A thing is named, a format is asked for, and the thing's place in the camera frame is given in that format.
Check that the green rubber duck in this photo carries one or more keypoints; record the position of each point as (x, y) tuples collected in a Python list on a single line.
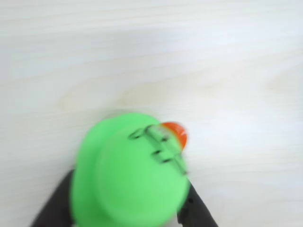
[(130, 189)]

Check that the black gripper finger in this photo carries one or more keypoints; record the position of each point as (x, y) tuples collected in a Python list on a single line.
[(196, 212), (56, 203)]

